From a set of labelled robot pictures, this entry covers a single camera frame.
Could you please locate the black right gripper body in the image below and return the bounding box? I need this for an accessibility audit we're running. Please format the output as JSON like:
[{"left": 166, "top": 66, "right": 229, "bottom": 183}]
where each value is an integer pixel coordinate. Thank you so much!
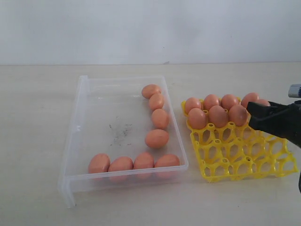
[{"left": 284, "top": 100, "right": 301, "bottom": 148}]

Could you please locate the yellow plastic egg tray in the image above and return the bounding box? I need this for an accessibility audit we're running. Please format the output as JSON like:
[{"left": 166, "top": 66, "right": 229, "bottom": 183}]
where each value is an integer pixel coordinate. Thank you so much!
[{"left": 181, "top": 95, "right": 299, "bottom": 183}]

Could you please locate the clear plastic container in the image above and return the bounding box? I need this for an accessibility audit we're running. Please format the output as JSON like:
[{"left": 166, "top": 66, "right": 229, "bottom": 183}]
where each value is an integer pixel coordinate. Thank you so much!
[{"left": 58, "top": 76, "right": 189, "bottom": 208}]

